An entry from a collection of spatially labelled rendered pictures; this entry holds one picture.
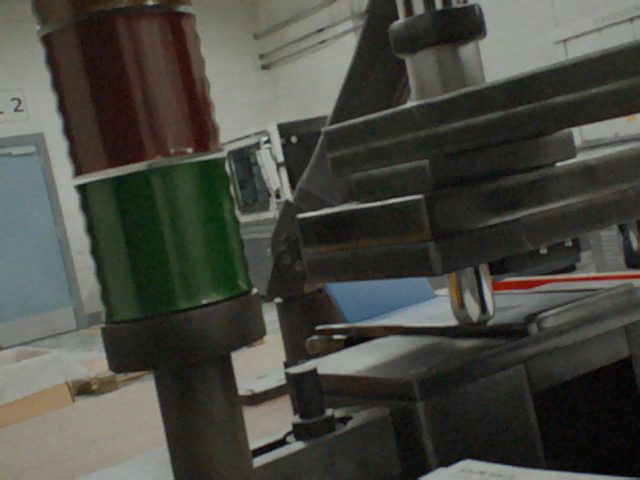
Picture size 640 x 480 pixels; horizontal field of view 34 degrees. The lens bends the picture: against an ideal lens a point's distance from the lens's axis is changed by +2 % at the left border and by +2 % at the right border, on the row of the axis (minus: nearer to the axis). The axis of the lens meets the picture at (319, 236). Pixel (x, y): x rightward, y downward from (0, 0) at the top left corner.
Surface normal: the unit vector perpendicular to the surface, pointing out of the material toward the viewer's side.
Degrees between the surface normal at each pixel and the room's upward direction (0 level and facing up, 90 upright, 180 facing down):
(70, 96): 76
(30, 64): 90
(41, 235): 90
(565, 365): 90
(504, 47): 91
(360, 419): 0
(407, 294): 60
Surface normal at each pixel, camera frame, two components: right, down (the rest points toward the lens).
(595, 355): 0.58, -0.07
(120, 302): -0.50, 0.40
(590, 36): -0.83, 0.20
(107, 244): -0.60, -0.08
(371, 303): 0.40, -0.55
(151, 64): 0.44, 0.20
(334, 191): -0.30, -0.04
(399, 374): -0.20, -0.98
